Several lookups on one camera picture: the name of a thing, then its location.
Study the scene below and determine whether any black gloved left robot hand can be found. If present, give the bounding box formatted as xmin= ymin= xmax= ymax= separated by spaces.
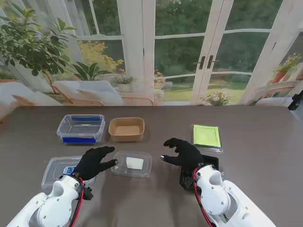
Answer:
xmin=75 ymin=146 xmax=118 ymax=181

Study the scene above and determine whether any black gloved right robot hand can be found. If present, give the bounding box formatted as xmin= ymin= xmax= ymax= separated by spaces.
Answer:
xmin=160 ymin=138 xmax=205 ymax=175

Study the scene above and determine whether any black plastic container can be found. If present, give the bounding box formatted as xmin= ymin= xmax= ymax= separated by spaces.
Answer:
xmin=179 ymin=155 xmax=220 ymax=191

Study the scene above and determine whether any small clear lid white label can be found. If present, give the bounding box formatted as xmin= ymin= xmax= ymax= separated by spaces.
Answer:
xmin=110 ymin=150 xmax=152 ymax=178

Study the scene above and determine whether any brown translucent container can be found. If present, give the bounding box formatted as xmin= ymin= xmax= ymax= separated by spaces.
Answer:
xmin=108 ymin=117 xmax=145 ymax=143

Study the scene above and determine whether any clear container with blue clips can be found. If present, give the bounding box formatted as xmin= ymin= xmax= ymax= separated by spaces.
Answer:
xmin=56 ymin=114 xmax=106 ymax=144

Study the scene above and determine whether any clear lid with green sheet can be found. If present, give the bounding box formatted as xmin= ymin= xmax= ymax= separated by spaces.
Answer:
xmin=190 ymin=124 xmax=224 ymax=154

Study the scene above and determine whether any large clear lid blue sticker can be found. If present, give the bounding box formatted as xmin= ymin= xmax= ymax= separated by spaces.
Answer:
xmin=41 ymin=155 xmax=97 ymax=191

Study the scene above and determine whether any black tripod stand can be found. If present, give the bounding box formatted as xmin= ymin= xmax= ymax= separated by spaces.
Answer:
xmin=287 ymin=94 xmax=303 ymax=111

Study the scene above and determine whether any red cable on right arm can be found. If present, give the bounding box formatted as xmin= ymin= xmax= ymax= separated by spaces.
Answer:
xmin=193 ymin=168 xmax=214 ymax=227

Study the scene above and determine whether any red cable on arm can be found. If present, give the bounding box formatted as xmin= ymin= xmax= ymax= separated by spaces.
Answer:
xmin=70 ymin=177 xmax=85 ymax=227
xmin=193 ymin=168 xmax=214 ymax=227

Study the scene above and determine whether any red cable on left arm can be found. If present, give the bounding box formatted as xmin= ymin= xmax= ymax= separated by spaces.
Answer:
xmin=70 ymin=177 xmax=85 ymax=227

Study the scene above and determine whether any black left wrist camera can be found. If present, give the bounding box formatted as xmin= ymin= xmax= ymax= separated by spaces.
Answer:
xmin=82 ymin=186 xmax=93 ymax=201

